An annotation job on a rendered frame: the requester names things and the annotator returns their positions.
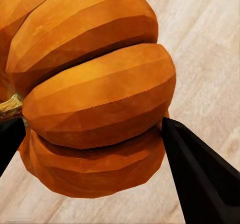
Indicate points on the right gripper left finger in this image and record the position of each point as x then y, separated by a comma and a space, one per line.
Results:
12, 134

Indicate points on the pumpkin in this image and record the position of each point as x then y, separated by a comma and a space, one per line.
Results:
92, 87

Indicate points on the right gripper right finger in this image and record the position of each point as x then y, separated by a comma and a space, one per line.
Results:
207, 185

